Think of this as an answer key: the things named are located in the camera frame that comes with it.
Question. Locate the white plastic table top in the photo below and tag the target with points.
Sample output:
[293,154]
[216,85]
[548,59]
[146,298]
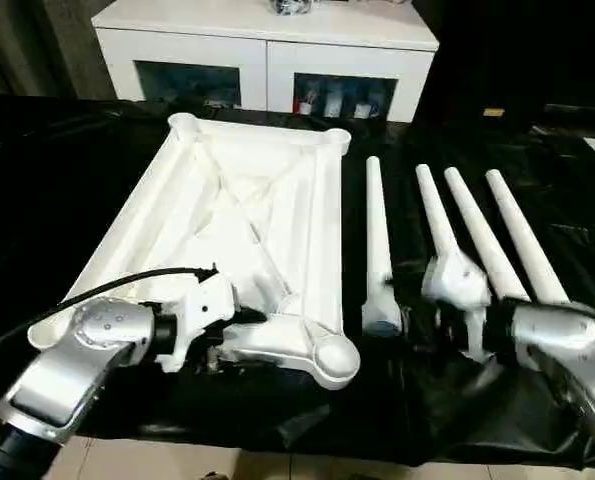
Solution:
[277,225]

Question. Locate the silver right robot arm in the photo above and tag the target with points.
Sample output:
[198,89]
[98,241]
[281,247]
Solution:
[562,330]

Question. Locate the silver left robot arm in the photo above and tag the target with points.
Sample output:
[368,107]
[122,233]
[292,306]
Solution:
[97,325]

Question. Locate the black plastic mat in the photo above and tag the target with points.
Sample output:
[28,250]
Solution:
[327,415]

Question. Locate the small white cup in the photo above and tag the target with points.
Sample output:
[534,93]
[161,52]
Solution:
[362,111]

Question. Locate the white bottle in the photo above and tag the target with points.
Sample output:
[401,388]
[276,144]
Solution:
[336,105]

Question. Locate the small yellow label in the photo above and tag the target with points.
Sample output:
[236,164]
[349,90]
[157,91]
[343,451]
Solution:
[494,111]

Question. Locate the red and white cup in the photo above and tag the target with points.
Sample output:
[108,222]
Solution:
[307,105]

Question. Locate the white cabinet with glass doors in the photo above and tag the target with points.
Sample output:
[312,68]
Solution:
[277,55]

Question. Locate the dark object on cabinet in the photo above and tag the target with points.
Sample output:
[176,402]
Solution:
[289,6]

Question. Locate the grey curtain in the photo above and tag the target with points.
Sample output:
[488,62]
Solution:
[27,45]

